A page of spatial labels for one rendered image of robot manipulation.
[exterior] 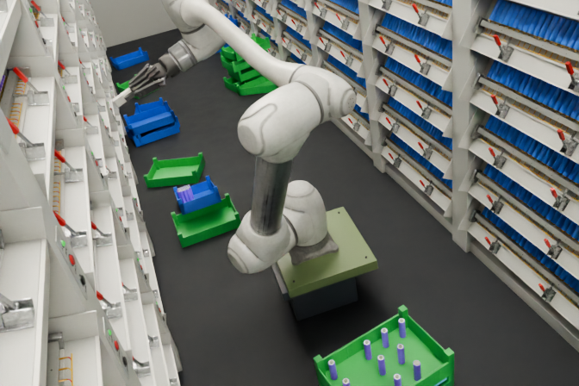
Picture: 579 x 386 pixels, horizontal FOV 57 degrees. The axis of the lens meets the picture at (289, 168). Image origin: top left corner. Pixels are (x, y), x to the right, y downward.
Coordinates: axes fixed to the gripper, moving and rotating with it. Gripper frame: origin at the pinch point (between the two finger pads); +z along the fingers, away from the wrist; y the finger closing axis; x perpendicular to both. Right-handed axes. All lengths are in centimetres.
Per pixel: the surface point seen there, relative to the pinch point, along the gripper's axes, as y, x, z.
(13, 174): -88, 61, 15
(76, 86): 17.3, 2.3, 10.4
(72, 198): -54, 23, 21
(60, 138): -27.0, 19.4, 18.4
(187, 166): 79, -119, -2
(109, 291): -68, 7, 28
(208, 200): 25, -93, -1
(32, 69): -22.9, 36.9, 12.2
